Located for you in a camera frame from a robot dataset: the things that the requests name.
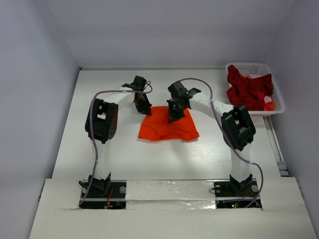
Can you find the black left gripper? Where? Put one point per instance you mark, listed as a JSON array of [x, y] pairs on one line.
[[145, 109]]

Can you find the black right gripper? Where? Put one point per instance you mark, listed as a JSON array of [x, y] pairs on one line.
[[176, 112]]

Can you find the orange t shirt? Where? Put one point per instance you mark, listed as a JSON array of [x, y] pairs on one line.
[[155, 127]]

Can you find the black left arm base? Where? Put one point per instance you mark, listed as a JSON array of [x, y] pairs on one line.
[[115, 199]]

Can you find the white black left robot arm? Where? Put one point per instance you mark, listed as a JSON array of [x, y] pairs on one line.
[[101, 125]]

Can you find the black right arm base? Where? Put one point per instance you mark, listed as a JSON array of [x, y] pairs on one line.
[[226, 198]]

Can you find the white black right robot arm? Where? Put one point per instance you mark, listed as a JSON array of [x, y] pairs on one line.
[[236, 126]]

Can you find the dark red t shirt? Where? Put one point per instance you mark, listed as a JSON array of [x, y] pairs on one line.
[[248, 91]]

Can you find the white plastic laundry basket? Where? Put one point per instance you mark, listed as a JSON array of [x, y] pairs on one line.
[[255, 70]]

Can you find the pink garment in basket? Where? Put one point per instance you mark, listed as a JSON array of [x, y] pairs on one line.
[[267, 99]]

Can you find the orange garment in basket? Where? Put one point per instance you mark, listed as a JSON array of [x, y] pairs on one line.
[[269, 106]]

